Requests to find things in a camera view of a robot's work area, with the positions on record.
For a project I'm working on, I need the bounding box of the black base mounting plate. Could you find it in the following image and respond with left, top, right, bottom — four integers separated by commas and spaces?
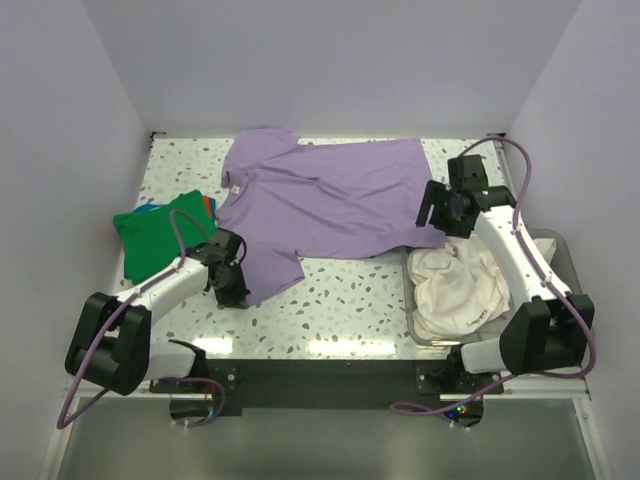
150, 359, 500, 419

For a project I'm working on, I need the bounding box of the clear plastic bin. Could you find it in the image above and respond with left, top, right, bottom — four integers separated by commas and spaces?
400, 227, 596, 351

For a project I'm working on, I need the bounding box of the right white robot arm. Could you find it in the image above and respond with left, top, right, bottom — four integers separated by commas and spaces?
416, 155, 595, 393

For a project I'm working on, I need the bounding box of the folded green t-shirt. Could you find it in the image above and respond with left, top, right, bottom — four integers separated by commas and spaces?
112, 190, 219, 287

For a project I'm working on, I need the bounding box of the purple t-shirt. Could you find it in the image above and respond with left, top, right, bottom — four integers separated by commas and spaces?
216, 129, 444, 306

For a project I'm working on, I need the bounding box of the white t-shirt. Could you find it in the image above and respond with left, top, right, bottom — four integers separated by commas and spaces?
406, 238, 559, 343

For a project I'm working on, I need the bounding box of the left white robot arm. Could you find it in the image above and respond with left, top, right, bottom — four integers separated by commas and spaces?
65, 229, 249, 395

